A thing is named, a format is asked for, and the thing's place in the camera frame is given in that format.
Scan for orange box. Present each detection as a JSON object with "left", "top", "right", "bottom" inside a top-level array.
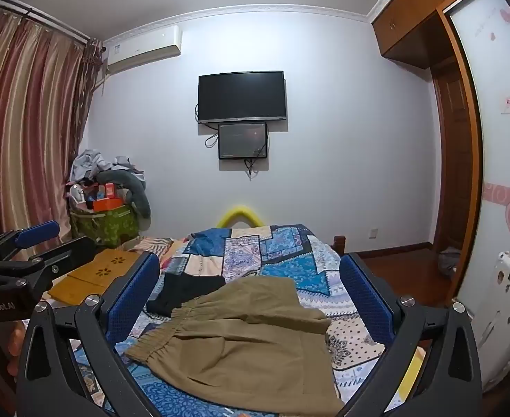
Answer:
[{"left": 92, "top": 197, "right": 125, "bottom": 212}]

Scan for green storage bag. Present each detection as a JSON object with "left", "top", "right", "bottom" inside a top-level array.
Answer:
[{"left": 69, "top": 204, "right": 141, "bottom": 246}]

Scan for patchwork patterned quilt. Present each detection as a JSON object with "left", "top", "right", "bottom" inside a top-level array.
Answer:
[{"left": 70, "top": 224, "right": 388, "bottom": 417}]

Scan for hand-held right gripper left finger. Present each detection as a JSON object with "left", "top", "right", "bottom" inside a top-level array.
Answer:
[{"left": 16, "top": 251, "right": 169, "bottom": 417}]

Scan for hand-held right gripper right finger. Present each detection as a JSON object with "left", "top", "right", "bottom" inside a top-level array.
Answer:
[{"left": 339, "top": 252, "right": 483, "bottom": 417}]

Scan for pile of clothes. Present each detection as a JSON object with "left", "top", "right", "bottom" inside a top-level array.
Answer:
[{"left": 69, "top": 149, "right": 147, "bottom": 188}]

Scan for black wall television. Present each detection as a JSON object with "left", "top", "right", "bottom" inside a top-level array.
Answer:
[{"left": 198, "top": 70, "right": 287, "bottom": 124}]

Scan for striped red curtain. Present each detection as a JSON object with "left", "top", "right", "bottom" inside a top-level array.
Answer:
[{"left": 0, "top": 0, "right": 108, "bottom": 246}]

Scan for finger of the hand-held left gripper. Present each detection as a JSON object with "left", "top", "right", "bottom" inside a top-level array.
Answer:
[
  {"left": 0, "top": 221, "right": 61, "bottom": 262},
  {"left": 25, "top": 235, "right": 98, "bottom": 289}
]

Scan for yellow foam noodle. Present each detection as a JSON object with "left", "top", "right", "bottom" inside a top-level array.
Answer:
[{"left": 216, "top": 205, "right": 260, "bottom": 230}]

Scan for wooden overhead cabinet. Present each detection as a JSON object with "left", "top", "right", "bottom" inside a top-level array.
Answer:
[{"left": 371, "top": 0, "right": 487, "bottom": 69}]

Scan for small black wall monitor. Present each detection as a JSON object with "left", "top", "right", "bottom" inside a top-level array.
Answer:
[{"left": 218, "top": 122, "right": 268, "bottom": 160}]

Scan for white cabinet with stickers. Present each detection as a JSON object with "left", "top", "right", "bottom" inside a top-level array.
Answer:
[{"left": 472, "top": 250, "right": 510, "bottom": 397}]

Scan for person's left hand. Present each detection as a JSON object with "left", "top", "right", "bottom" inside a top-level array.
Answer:
[{"left": 7, "top": 321, "right": 28, "bottom": 377}]

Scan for white air conditioner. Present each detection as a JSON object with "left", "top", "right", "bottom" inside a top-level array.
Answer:
[{"left": 103, "top": 25, "right": 182, "bottom": 74}]

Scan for grey bag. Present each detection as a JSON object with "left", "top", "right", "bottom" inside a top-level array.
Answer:
[{"left": 437, "top": 247, "right": 462, "bottom": 277}]

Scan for black garment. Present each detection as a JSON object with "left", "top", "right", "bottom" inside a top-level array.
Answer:
[{"left": 146, "top": 273, "right": 228, "bottom": 317}]

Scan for mustard yellow folded cloth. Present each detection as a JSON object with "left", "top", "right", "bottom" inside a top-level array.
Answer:
[{"left": 48, "top": 247, "right": 145, "bottom": 306}]

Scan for yellow orange blanket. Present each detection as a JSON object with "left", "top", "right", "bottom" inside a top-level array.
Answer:
[{"left": 396, "top": 344, "right": 427, "bottom": 401}]

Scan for khaki pants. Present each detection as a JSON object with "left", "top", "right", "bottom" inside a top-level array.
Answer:
[{"left": 125, "top": 277, "right": 346, "bottom": 417}]

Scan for white wardrobe sliding door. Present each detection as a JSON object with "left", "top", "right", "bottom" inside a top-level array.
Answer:
[{"left": 448, "top": 0, "right": 510, "bottom": 400}]

